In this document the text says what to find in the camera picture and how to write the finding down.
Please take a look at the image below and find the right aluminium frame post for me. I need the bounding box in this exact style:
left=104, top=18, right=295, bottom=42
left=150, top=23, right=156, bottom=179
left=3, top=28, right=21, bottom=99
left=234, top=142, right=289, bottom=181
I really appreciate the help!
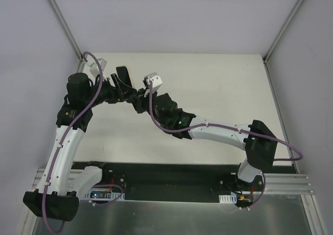
left=262, top=0, right=306, bottom=64

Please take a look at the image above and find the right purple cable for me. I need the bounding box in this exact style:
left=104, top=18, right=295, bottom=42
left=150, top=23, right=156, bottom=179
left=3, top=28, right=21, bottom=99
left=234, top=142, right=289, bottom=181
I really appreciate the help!
left=147, top=80, right=304, bottom=165

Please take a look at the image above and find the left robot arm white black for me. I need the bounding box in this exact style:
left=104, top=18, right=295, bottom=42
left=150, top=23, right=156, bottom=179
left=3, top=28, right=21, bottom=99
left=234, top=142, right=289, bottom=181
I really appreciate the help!
left=23, top=67, right=136, bottom=221

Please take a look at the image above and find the black phone beige case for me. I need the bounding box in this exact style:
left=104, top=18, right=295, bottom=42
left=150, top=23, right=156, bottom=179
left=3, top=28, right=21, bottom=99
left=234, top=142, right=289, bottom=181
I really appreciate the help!
left=116, top=66, right=134, bottom=88

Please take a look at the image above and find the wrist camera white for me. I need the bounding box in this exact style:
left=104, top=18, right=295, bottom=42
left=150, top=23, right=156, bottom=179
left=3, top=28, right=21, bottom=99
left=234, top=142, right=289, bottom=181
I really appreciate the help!
left=86, top=58, right=107, bottom=77
left=143, top=72, right=162, bottom=93

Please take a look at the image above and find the aluminium front rail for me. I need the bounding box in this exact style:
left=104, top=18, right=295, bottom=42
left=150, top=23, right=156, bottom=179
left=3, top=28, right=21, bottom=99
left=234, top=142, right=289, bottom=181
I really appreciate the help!
left=32, top=167, right=313, bottom=194

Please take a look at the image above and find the aluminium frame post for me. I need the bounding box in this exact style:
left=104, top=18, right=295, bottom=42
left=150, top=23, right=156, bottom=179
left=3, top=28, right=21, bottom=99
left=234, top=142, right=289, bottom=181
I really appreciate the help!
left=262, top=0, right=306, bottom=64
left=46, top=0, right=82, bottom=61

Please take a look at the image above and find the right white cable duct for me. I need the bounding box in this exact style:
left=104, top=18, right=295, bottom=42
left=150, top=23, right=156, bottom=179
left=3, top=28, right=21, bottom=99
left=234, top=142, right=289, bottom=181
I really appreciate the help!
left=219, top=193, right=253, bottom=204

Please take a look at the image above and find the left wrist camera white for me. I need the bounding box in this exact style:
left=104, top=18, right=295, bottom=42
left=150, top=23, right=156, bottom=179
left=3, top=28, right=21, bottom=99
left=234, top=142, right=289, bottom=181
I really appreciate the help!
left=86, top=58, right=107, bottom=77

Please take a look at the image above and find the purple cable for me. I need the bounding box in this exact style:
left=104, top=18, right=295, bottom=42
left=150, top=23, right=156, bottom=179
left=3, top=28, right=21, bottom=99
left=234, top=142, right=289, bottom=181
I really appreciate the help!
left=41, top=51, right=110, bottom=232
left=147, top=80, right=304, bottom=165

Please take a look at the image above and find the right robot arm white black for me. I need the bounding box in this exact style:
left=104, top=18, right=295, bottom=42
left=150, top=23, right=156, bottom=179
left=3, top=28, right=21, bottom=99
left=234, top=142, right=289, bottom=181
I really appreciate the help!
left=127, top=89, right=277, bottom=191

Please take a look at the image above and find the white cable duct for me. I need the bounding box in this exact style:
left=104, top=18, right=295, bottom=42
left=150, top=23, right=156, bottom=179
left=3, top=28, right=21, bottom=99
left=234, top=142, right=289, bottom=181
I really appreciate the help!
left=219, top=193, right=253, bottom=204
left=81, top=190, right=125, bottom=201

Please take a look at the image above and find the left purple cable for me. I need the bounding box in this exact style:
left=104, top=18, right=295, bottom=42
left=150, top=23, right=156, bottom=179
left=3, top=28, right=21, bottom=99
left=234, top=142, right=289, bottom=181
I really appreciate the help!
left=41, top=51, right=110, bottom=232

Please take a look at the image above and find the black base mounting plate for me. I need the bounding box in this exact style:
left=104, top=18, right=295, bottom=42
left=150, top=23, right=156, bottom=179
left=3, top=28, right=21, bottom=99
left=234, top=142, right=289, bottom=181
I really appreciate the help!
left=72, top=161, right=263, bottom=203

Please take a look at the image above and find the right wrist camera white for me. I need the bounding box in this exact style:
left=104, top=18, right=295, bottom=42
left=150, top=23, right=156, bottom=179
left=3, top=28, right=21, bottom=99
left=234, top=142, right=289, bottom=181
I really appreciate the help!
left=143, top=72, right=162, bottom=93

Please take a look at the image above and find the left white cable duct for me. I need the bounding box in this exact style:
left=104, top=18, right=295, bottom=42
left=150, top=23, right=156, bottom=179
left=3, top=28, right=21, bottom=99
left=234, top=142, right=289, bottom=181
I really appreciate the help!
left=81, top=190, right=125, bottom=201

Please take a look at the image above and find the left aluminium frame post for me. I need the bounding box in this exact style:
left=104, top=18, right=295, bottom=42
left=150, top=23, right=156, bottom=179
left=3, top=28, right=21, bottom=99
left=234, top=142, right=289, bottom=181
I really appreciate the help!
left=46, top=0, right=82, bottom=61

